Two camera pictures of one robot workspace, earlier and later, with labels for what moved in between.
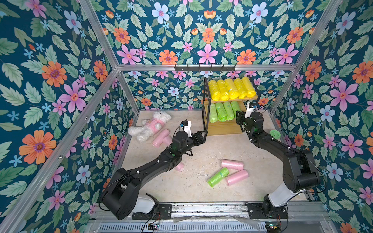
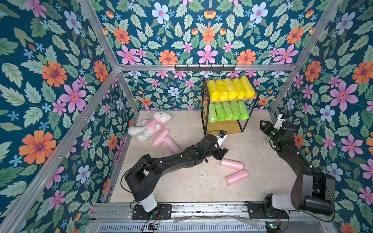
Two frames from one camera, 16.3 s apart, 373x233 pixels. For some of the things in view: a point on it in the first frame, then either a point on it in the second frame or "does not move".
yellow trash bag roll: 215,91 does not move
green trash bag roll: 217,177 → 243,113
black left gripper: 200,141 → 220,154
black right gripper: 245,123 → 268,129
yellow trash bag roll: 224,91 does not move
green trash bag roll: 213,115 does not move
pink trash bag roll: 232,164 does not move
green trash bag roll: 222,113 does not move
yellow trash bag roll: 249,89 does not move
